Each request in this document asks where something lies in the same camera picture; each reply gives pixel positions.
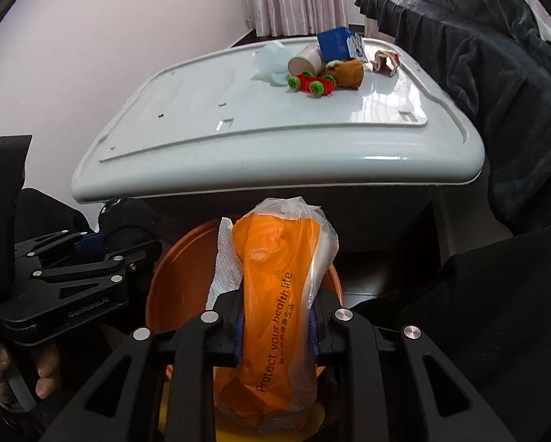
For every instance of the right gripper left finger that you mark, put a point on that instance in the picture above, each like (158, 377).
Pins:
(158, 387)

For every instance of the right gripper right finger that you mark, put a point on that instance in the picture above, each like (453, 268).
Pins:
(393, 385)

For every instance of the orange white plastic bag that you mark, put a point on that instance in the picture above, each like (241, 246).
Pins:
(256, 398)

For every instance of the red white carton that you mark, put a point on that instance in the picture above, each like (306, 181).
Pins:
(385, 62)

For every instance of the translucent blue plastic cup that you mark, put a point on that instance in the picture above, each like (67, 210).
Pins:
(271, 62)

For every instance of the blue milk carton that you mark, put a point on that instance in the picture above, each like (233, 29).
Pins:
(341, 44)

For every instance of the orange plastic trash bucket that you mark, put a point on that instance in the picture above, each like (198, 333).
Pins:
(183, 280)

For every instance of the person's left hand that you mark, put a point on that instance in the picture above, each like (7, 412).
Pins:
(14, 392)

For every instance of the person's black trouser leg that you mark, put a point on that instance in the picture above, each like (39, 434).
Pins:
(489, 312)

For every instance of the white plastic storage box lid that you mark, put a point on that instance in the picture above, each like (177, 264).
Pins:
(213, 124)

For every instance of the red green toy car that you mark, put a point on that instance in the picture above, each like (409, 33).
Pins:
(307, 82)

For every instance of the brown plush toy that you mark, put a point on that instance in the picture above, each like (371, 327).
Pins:
(347, 74)

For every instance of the white cylindrical jar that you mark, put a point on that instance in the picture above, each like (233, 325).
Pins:
(308, 60)

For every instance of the dark blanket on bed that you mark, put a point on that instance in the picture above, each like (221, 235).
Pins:
(489, 56)

